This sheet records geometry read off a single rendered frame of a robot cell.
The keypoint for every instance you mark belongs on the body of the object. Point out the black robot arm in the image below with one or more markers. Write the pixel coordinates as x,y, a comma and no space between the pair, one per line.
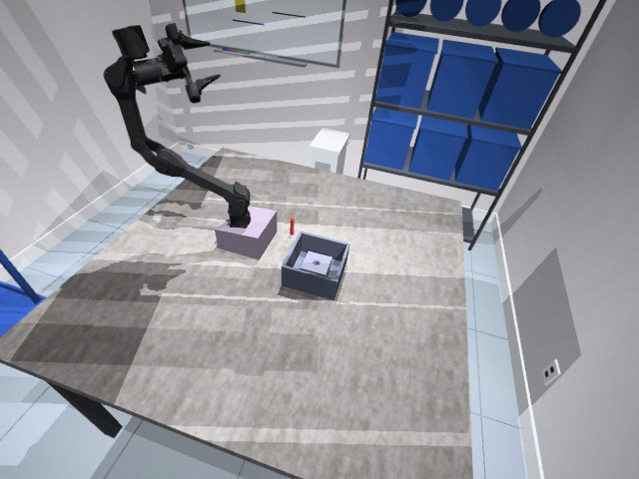
123,82

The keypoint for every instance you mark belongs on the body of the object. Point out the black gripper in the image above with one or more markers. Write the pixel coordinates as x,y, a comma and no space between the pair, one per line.
194,90

